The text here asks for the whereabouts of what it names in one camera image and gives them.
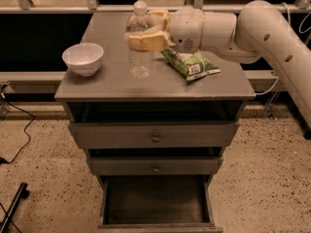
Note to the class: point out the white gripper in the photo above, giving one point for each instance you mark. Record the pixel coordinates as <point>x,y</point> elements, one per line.
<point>185,27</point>

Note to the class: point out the clear plastic water bottle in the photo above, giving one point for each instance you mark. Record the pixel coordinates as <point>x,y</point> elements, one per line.
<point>140,61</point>

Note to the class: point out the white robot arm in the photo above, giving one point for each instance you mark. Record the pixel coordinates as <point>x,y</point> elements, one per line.
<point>258,31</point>

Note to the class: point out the top grey drawer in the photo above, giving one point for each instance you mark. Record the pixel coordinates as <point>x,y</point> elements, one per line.
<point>151,136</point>

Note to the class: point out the grey drawer cabinet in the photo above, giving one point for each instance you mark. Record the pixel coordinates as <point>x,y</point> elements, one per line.
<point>113,96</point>

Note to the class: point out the middle grey drawer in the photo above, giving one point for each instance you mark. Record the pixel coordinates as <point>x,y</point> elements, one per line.
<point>143,166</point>

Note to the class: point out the bottom grey open drawer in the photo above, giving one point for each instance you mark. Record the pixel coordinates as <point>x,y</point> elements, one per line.
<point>156,204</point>

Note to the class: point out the green chip bag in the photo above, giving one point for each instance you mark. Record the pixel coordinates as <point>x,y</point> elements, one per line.
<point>191,66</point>

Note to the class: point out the white ceramic bowl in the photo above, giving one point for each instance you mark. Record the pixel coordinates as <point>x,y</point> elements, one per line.
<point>84,59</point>

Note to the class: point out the black stand leg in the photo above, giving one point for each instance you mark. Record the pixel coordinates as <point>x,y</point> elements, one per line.
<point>22,193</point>

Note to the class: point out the metal window rail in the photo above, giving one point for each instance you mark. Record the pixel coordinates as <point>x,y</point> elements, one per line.
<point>64,7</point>

